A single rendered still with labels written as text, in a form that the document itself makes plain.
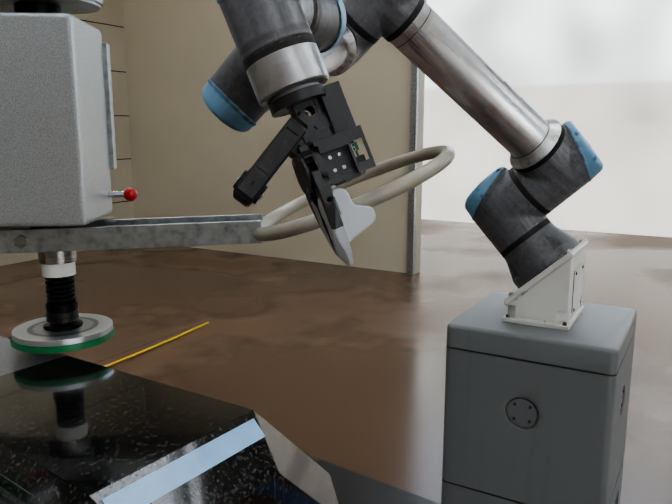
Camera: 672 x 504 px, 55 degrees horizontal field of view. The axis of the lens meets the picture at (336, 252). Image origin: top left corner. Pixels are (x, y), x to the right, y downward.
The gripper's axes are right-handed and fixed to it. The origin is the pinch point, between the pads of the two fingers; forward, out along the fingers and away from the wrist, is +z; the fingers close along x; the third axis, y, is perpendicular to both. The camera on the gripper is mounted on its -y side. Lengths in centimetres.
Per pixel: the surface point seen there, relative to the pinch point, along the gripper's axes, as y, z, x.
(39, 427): -51, 10, 41
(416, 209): 181, 27, 489
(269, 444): -17, 29, 38
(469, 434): 29, 60, 76
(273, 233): 0, -5, 54
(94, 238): -35, -18, 69
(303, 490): -15, 40, 40
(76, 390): -47, 9, 56
